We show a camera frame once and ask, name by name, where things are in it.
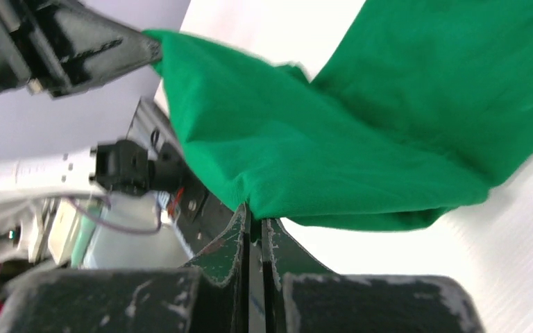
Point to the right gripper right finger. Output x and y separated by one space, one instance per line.
281 254

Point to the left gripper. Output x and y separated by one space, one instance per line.
64 47

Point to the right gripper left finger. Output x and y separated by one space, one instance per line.
220 288

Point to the green t shirt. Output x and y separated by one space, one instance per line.
424 107

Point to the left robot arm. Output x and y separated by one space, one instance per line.
123 166

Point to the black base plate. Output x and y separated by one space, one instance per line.
190 216

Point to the aluminium frame rail left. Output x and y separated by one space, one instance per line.
151 128

